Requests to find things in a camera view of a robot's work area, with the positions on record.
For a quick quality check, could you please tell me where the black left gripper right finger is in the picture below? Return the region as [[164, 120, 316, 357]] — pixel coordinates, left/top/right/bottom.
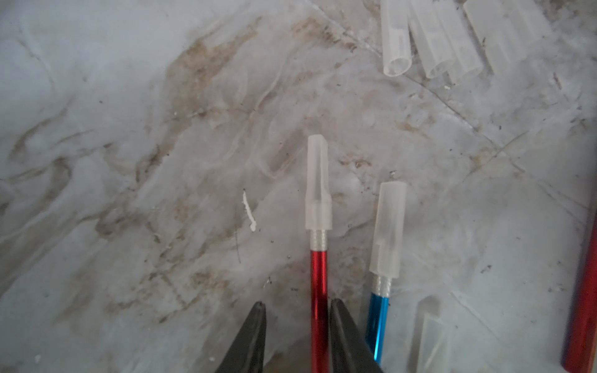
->
[[330, 298, 382, 373]]

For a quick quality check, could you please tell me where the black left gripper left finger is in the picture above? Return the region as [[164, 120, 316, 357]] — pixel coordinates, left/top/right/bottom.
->
[[215, 302, 267, 373]]

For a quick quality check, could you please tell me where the red carving knife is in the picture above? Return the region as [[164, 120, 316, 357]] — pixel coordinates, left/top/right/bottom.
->
[[561, 213, 596, 372], [305, 135, 332, 373]]

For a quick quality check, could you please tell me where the clear cap of red knife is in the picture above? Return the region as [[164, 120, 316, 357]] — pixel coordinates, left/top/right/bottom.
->
[[433, 1, 484, 85]]

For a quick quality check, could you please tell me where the clear cap of blue knife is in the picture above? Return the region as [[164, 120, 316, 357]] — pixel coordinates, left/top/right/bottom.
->
[[503, 0, 551, 47]]

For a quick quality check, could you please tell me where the blue carving knife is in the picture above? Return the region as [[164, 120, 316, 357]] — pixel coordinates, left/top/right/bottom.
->
[[408, 296, 452, 372], [365, 181, 407, 364]]

